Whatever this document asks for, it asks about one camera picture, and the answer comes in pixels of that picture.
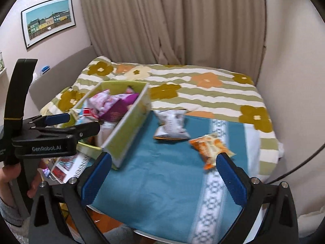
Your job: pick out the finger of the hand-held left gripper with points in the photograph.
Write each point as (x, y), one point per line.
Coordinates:
(83, 129)
(57, 119)

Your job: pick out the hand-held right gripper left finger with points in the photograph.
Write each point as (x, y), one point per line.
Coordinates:
(95, 180)

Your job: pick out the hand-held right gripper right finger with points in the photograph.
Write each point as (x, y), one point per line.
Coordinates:
(232, 180)

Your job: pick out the red white snack packet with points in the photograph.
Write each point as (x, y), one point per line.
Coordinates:
(90, 112)

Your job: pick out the pink white snack packet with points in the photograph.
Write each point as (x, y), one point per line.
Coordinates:
(101, 100)

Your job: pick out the orange snack packet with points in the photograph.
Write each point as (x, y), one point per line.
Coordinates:
(209, 147)

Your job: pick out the purple snack packet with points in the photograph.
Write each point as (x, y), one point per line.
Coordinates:
(121, 106)

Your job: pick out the yellow-green cardboard box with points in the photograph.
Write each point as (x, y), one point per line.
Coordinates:
(129, 129)

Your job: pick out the white barcode snack packet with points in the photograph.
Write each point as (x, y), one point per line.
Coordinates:
(171, 125)

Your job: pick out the person's left hand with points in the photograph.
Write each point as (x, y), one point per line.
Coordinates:
(6, 183)

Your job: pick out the red white printed packet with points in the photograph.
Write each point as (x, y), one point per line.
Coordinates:
(68, 167)

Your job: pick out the grey headboard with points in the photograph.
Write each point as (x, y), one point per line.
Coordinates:
(63, 71)

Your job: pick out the blue white bottle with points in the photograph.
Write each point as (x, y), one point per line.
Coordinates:
(45, 70)

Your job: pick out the teal patterned cloth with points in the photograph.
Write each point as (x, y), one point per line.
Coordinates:
(157, 183)

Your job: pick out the floral striped blanket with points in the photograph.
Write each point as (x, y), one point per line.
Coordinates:
(203, 99)

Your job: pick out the framed picture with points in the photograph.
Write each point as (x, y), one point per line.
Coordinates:
(48, 20)

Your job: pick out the beige curtain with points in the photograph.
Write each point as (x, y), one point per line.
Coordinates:
(177, 17)

